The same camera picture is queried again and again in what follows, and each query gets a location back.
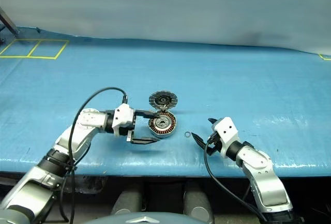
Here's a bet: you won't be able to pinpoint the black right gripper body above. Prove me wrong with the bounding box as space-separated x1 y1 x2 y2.
206 131 223 157

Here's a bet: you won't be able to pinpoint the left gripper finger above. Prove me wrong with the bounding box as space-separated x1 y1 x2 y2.
136 109 156 119
132 136 160 145

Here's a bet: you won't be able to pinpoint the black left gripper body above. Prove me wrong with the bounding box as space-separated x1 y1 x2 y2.
126 109 139 144

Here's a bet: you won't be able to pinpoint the round motor housing copper windings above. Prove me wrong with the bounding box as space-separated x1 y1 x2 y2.
147 113 179 139

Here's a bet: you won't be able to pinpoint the round hinged motor lid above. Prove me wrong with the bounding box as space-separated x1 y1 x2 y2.
148 90 178 112

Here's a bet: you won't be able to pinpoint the blue table cover sheet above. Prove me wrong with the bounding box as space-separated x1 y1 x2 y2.
0 26 331 178

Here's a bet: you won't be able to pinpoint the grey rounded shape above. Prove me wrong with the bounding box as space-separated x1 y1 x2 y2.
111 189 143 216
183 182 215 224

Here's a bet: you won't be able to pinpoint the grey dome with silver emblem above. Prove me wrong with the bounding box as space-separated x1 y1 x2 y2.
90 213 207 224

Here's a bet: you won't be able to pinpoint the yellow tape double square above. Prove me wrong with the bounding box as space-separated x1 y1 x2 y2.
0 38 70 61

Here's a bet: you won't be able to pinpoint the dark metal stand leg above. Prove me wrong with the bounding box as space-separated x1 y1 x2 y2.
0 6 20 37

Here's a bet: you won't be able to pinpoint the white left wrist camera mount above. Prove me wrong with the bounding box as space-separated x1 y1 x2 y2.
113 103 136 137

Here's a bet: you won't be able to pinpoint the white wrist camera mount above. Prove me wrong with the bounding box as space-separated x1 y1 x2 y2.
212 117 238 148
113 103 136 137

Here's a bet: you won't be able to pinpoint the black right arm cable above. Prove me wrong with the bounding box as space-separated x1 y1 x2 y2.
203 137 268 223

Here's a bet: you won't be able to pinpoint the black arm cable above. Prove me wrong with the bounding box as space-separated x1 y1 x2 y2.
59 86 130 224
203 137 268 223

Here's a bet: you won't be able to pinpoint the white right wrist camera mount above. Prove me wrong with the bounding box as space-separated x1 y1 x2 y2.
212 117 238 148

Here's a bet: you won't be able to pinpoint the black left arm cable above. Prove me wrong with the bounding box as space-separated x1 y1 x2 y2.
59 86 130 224

